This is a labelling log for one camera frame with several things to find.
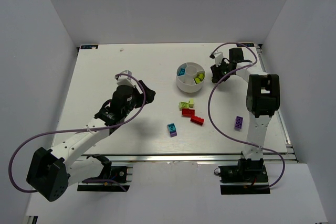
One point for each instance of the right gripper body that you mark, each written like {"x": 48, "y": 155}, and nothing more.
{"x": 219, "y": 70}

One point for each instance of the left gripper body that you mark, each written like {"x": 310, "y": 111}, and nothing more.
{"x": 142, "y": 94}

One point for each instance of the lime lego brick small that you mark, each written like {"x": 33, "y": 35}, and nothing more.
{"x": 197, "y": 80}

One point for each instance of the white round divided container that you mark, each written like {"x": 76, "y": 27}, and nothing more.
{"x": 186, "y": 82}

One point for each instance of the lime lego plate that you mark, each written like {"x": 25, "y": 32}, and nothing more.
{"x": 183, "y": 105}

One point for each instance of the pale green lego brick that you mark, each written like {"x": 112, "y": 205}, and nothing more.
{"x": 191, "y": 103}

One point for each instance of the green small lego brick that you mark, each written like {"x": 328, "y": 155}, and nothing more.
{"x": 201, "y": 76}

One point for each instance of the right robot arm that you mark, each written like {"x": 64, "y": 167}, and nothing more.
{"x": 262, "y": 98}

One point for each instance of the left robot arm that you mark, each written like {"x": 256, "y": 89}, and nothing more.
{"x": 52, "y": 171}

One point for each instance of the right corner label sticker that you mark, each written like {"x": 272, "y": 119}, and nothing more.
{"x": 245, "y": 44}

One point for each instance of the corner label sticker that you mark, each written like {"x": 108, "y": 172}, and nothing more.
{"x": 88, "y": 47}
{"x": 245, "y": 44}

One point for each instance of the teal small lego brick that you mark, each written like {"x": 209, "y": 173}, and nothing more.
{"x": 171, "y": 127}

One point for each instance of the red flat lego brick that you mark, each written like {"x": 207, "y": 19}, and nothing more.
{"x": 188, "y": 112}

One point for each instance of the red stepped lego brick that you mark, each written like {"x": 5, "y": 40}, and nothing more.
{"x": 197, "y": 120}

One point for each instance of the left corner label sticker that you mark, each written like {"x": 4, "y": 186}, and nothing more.
{"x": 88, "y": 47}

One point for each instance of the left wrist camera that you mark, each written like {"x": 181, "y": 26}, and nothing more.
{"x": 124, "y": 77}

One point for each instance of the aluminium frame rail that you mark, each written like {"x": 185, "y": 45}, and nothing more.
{"x": 196, "y": 158}

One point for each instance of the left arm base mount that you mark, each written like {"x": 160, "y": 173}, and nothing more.
{"x": 111, "y": 178}

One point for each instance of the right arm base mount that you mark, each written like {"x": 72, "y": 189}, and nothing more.
{"x": 247, "y": 177}

